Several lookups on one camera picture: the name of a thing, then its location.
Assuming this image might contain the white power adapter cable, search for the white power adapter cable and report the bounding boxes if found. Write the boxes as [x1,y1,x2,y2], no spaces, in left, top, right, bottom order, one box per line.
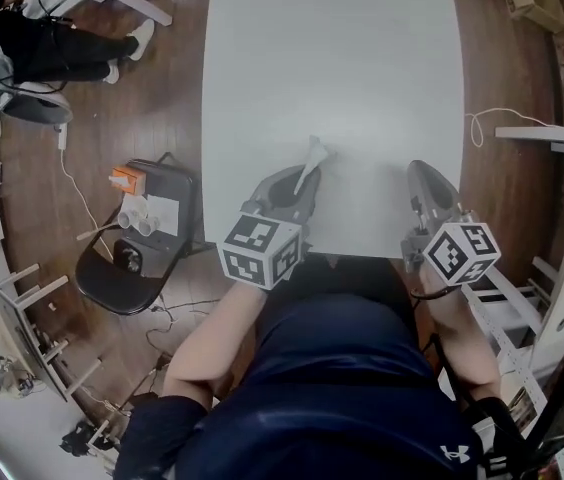
[56,122,114,260]

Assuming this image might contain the orange tissue box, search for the orange tissue box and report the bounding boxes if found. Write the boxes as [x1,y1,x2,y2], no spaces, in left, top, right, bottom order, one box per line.
[110,165,148,195]

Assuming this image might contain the person's right forearm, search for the person's right forearm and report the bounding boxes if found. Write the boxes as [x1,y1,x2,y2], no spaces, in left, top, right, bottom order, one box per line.
[419,267,503,405]

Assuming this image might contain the white paper cups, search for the white paper cups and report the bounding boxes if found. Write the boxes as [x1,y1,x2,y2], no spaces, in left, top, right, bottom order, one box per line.
[117,206,161,237]

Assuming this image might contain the black floor cable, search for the black floor cable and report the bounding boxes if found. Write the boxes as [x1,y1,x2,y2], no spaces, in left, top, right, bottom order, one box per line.
[143,295,224,350]

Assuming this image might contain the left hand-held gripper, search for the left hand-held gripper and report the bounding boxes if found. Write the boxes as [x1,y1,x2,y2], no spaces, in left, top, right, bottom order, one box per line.
[217,164,324,291]

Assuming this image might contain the white metal shelf frame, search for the white metal shelf frame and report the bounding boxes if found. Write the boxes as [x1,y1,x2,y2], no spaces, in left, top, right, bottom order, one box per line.
[460,255,559,432]

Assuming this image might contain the white paper sheet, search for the white paper sheet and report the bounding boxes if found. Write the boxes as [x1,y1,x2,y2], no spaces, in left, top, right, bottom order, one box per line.
[146,193,181,232]

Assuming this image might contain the white tissue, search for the white tissue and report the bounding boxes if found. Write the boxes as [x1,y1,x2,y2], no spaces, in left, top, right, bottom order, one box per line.
[293,135,338,197]

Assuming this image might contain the grey office chair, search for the grey office chair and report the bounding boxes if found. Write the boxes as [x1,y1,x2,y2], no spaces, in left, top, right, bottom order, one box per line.
[0,53,74,125]

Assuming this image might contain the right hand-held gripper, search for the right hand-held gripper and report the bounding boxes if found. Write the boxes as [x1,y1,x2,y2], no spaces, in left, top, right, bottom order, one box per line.
[400,160,502,288]

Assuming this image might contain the person's left forearm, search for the person's left forearm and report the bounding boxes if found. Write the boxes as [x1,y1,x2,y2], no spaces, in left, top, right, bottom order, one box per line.
[163,280,269,410]

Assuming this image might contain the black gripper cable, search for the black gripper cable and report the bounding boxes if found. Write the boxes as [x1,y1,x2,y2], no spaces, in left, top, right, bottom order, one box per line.
[409,286,459,302]

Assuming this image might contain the white looped cable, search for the white looped cable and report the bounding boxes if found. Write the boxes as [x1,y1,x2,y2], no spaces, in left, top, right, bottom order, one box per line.
[463,107,559,149]

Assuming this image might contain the black folding chair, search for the black folding chair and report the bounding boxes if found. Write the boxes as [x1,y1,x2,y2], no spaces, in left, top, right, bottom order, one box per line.
[75,151,201,316]

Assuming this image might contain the wooden rack frame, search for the wooden rack frame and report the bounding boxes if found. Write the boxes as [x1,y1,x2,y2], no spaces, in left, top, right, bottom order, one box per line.
[0,262,104,403]

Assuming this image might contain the person's navy shirt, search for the person's navy shirt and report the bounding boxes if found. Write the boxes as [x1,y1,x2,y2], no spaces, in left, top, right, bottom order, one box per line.
[114,254,487,480]

